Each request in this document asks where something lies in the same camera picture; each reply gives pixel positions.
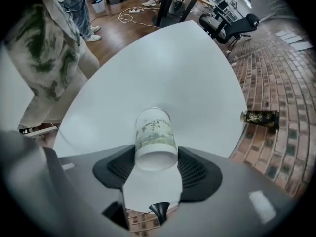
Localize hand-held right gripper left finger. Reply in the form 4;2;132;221
43;144;136;237

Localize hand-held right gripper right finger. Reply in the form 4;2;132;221
160;146;301;237

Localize glass cup with bamboo print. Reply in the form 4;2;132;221
134;107;179;172

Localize black bottle with gold pattern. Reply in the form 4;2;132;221
240;110;280;131

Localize black office chair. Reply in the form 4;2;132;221
199;13;260;48

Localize white waste bin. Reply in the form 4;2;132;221
91;0;105;13

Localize black bag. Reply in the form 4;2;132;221
173;0;193;16

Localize white cable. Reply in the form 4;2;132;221
118;7;161;30

